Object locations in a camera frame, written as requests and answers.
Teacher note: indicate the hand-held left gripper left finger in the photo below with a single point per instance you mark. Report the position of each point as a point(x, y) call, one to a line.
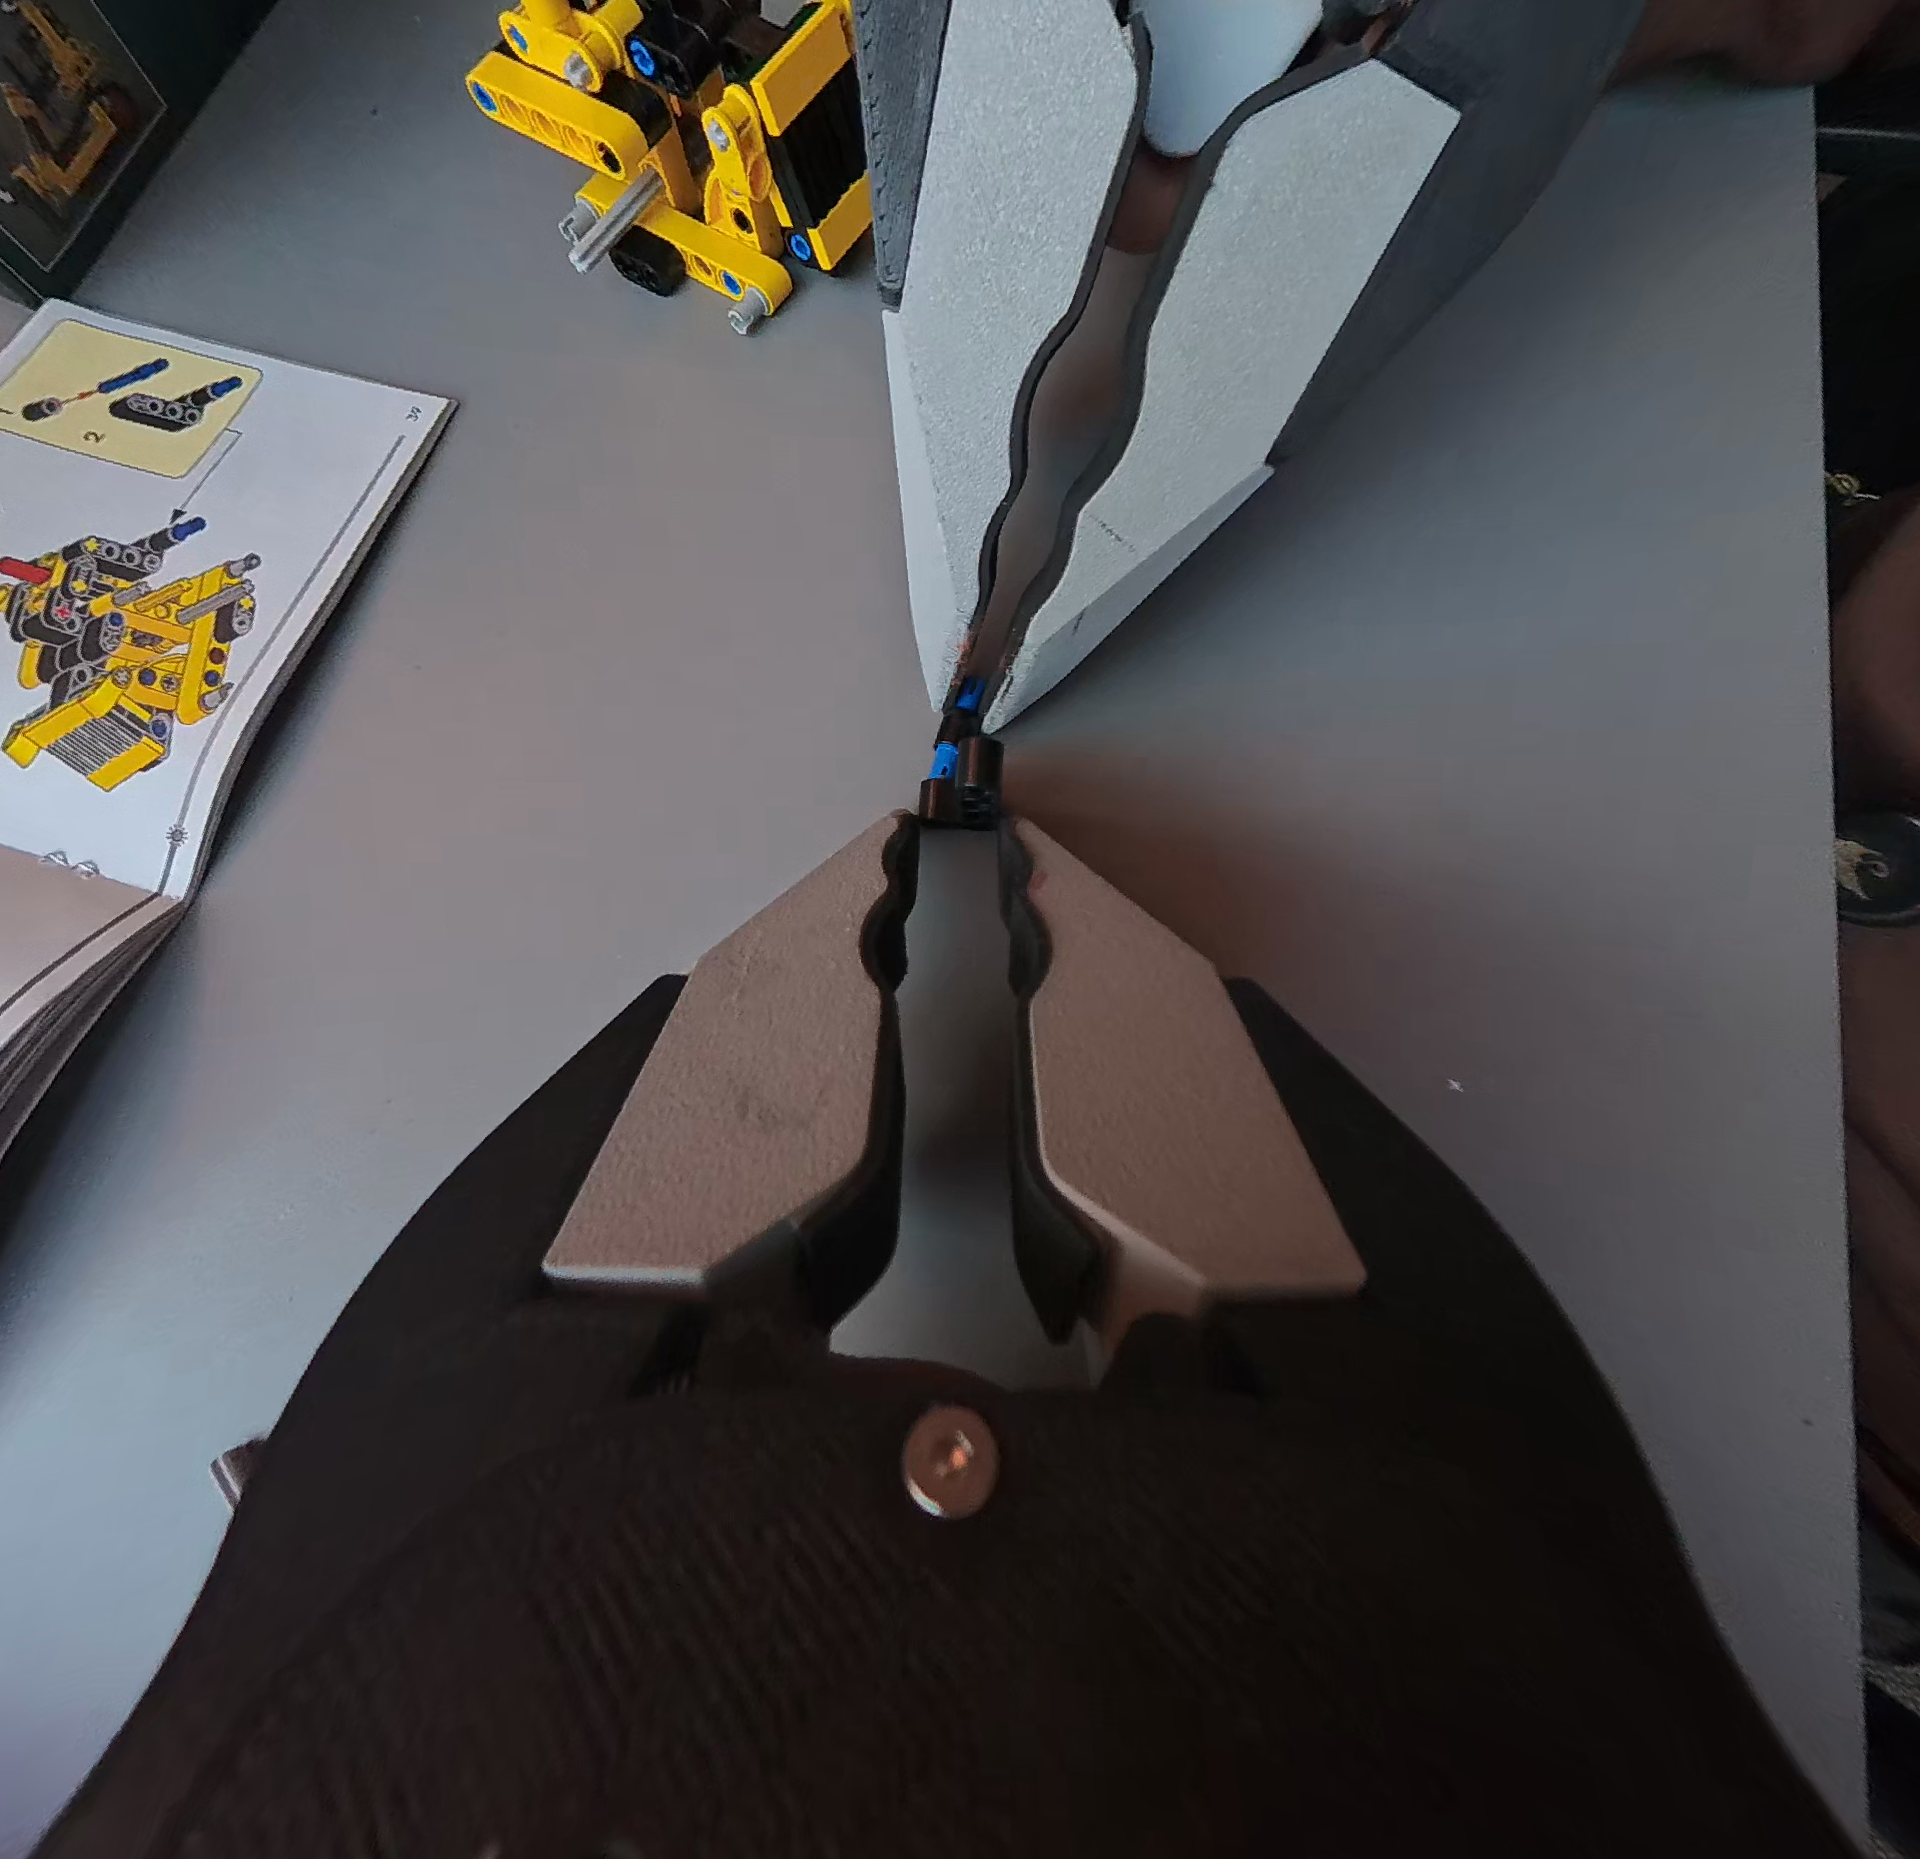
point(735, 1110)

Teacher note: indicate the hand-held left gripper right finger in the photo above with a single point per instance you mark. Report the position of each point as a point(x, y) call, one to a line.
point(1170, 1124)

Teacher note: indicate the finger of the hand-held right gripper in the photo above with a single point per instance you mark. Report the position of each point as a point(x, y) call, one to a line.
point(1291, 268)
point(1004, 208)

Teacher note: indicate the black lego connector piece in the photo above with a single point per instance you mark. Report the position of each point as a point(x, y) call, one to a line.
point(978, 802)

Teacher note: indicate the blue lego pin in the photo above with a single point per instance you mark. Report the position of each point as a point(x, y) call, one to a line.
point(944, 760)

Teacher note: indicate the person's right forearm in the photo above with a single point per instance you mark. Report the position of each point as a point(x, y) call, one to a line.
point(1770, 14)

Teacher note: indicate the yellow black lego vehicle model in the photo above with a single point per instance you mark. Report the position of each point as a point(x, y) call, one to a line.
point(675, 118)

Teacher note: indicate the lego instruction booklet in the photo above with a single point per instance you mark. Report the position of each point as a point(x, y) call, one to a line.
point(165, 614)

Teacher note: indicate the dark lego set box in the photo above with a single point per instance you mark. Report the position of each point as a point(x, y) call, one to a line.
point(74, 104)

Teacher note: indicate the person's brown jacket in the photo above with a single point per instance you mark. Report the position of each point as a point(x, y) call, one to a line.
point(1887, 1140)

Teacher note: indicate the black badge reel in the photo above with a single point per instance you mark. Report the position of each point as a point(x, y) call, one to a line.
point(1887, 870)

